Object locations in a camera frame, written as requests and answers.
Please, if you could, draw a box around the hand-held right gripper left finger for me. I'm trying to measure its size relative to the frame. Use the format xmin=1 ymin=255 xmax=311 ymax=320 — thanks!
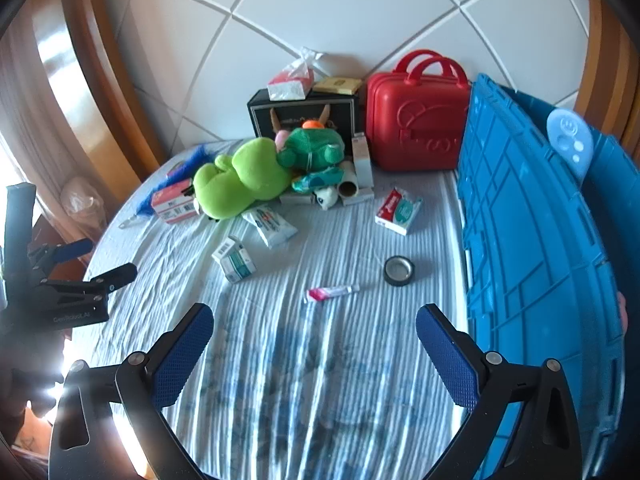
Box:
xmin=48 ymin=303 xmax=216 ymax=480

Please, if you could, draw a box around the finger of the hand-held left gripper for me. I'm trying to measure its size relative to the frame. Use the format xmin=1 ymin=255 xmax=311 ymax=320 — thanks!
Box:
xmin=42 ymin=262 xmax=139 ymax=302
xmin=29 ymin=239 xmax=96 ymax=263

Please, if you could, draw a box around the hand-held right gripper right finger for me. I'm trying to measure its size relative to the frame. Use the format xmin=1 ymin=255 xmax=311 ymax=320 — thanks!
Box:
xmin=416 ymin=303 xmax=583 ymax=480

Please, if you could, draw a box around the small white medicine box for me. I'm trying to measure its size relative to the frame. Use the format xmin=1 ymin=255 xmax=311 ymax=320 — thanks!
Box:
xmin=211 ymin=236 xmax=257 ymax=284

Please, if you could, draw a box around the blue plastic storage crate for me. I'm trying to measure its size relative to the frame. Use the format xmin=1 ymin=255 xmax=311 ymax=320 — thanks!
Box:
xmin=457 ymin=74 xmax=640 ymax=480

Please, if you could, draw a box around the red green medicine box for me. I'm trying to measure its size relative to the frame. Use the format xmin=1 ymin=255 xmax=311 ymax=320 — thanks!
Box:
xmin=375 ymin=186 xmax=423 ymax=236

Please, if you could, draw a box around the small white plush toy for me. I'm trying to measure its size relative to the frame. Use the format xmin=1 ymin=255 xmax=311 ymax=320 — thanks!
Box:
xmin=312 ymin=185 xmax=341 ymax=209

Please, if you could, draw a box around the green yellow wet wipes packet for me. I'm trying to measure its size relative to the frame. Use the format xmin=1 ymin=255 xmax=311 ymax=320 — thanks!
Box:
xmin=292 ymin=167 xmax=346 ymax=195

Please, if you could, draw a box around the red white small box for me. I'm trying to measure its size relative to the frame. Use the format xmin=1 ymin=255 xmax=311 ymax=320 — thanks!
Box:
xmin=150 ymin=180 xmax=201 ymax=224

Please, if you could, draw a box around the blue feather toy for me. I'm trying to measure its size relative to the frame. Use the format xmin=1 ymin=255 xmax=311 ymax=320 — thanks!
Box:
xmin=120 ymin=144 xmax=216 ymax=228

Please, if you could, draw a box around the black tape roll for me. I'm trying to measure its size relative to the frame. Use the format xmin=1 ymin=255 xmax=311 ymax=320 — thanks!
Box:
xmin=383 ymin=255 xmax=417 ymax=288

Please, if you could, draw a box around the small pink tube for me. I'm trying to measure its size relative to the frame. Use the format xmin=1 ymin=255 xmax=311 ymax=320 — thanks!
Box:
xmin=306 ymin=282 xmax=361 ymax=304

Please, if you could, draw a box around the white tube packet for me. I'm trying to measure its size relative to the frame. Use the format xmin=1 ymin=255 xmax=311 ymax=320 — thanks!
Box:
xmin=242 ymin=205 xmax=298 ymax=248

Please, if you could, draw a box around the green frog plush toy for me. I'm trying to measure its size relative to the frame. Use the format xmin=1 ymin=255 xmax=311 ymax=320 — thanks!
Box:
xmin=192 ymin=137 xmax=293 ymax=220

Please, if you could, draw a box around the flat grey box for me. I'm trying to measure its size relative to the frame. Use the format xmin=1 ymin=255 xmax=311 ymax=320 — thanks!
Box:
xmin=279 ymin=187 xmax=376 ymax=208

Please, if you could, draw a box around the cardboard tube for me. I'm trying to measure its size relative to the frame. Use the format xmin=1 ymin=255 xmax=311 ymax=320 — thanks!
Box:
xmin=337 ymin=160 xmax=361 ymax=200

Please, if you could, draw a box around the tall white carton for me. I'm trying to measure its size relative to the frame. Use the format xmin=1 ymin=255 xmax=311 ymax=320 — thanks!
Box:
xmin=351 ymin=132 xmax=375 ymax=188

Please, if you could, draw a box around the dark green turtle plush toy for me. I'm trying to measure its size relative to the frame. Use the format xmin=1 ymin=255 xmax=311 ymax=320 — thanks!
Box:
xmin=272 ymin=120 xmax=346 ymax=171

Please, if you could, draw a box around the red hard-shell suitcase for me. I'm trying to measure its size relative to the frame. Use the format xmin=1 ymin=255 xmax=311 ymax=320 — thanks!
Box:
xmin=365 ymin=50 xmax=473 ymax=171

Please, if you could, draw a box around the black gift box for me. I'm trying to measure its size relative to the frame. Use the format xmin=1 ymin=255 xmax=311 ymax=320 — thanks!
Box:
xmin=247 ymin=87 xmax=361 ymax=143

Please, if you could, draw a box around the pale blue plastic piece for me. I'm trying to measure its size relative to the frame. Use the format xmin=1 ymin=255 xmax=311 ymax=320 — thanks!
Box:
xmin=546 ymin=109 xmax=593 ymax=181

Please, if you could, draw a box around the red white tissue packet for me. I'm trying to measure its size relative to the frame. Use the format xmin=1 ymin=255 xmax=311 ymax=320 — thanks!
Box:
xmin=266 ymin=47 xmax=331 ymax=101

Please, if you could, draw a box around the flat yellow box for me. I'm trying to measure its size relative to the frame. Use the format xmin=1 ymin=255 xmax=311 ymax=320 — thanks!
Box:
xmin=312 ymin=76 xmax=361 ymax=95

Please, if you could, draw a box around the wooden headboard frame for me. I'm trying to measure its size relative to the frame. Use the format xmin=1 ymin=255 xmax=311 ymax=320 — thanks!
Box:
xmin=57 ymin=0 xmax=640 ymax=186

